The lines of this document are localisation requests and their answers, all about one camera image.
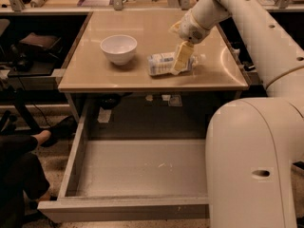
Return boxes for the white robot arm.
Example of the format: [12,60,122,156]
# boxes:
[176,0,304,228]

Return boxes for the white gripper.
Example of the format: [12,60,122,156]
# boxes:
[169,10,210,72]

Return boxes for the clear plastic bottle blue label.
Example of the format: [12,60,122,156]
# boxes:
[147,52,207,76]

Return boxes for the black shoe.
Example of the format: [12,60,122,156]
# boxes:
[42,116,77,147]

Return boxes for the person's leg black trousers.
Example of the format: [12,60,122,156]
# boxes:
[0,130,51,228]

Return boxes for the open grey top drawer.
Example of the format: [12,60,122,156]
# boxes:
[39,94,216,222]

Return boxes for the beige top drawer cabinet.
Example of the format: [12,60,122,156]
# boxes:
[58,9,249,116]

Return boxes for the white ceramic bowl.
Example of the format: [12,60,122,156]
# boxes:
[100,34,138,66]

